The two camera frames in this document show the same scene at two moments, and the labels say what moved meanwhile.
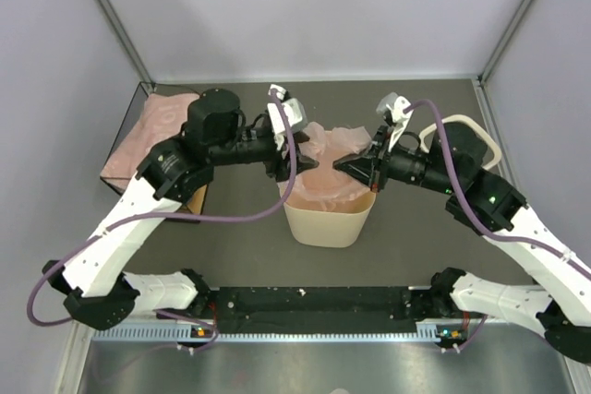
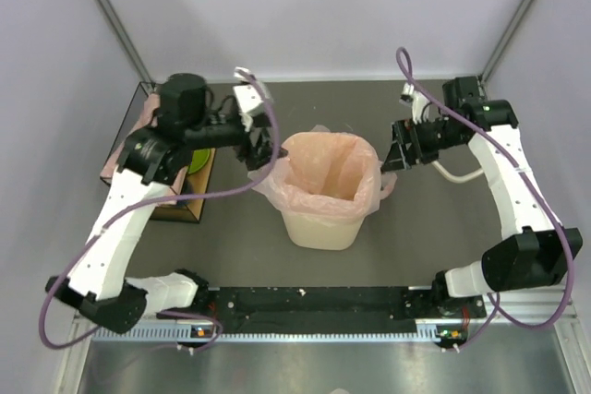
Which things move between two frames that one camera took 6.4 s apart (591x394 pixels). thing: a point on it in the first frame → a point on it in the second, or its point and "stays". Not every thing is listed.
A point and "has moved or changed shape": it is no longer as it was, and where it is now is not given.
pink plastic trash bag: x=327 y=187 has moved or changed shape
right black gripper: x=373 y=170 → x=404 y=132
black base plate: x=324 y=304 stays
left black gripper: x=280 y=166 → x=264 y=148
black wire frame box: x=157 y=112 stays
